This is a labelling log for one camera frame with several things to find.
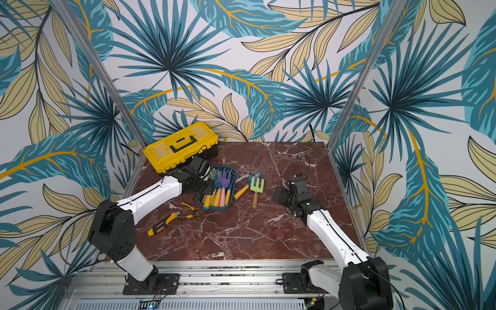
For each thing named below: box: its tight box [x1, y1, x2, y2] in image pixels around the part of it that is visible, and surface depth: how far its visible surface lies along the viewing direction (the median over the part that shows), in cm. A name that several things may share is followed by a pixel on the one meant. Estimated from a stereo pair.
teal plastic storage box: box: [198, 165, 238, 211], surface depth 95 cm
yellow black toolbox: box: [143, 121, 219, 174], surface depth 97 cm
